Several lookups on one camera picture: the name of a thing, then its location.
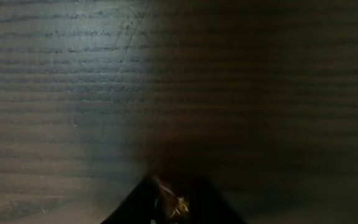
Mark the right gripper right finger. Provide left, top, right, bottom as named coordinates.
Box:
left=180, top=177, right=249, bottom=224

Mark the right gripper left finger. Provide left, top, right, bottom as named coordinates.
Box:
left=99, top=175, right=160, bottom=224

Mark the gold candy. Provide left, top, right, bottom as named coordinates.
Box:
left=157, top=178, right=190, bottom=224

